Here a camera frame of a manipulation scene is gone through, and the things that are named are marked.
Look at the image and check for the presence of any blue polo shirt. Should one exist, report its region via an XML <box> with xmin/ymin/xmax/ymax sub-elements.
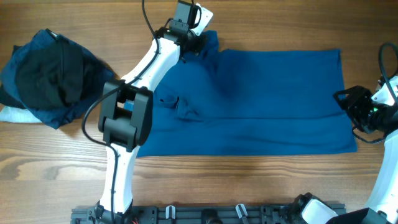
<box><xmin>139</xmin><ymin>30</ymin><xmax>357</xmax><ymax>157</ymax></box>

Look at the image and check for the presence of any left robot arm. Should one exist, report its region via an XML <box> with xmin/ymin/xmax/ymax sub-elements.
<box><xmin>92</xmin><ymin>27</ymin><xmax>206</xmax><ymax>223</ymax></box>

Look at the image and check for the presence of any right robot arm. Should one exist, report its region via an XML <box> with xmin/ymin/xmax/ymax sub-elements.
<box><xmin>288</xmin><ymin>83</ymin><xmax>397</xmax><ymax>223</ymax></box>

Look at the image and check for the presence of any dark navy crumpled garment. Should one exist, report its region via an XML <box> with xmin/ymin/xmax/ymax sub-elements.
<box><xmin>1</xmin><ymin>29</ymin><xmax>114</xmax><ymax>129</ymax></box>

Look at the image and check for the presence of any black crumpled garment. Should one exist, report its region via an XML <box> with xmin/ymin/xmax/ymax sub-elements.
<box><xmin>15</xmin><ymin>40</ymin><xmax>84</xmax><ymax>110</ymax></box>

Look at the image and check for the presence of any white cloth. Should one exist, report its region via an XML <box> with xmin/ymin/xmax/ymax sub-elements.
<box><xmin>1</xmin><ymin>106</ymin><xmax>41</xmax><ymax>123</ymax></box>

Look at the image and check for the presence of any right black cable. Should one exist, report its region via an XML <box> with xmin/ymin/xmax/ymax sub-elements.
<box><xmin>351</xmin><ymin>42</ymin><xmax>398</xmax><ymax>144</ymax></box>

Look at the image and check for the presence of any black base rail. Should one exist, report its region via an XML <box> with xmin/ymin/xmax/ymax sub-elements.
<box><xmin>70</xmin><ymin>203</ymin><xmax>348</xmax><ymax>224</ymax></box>

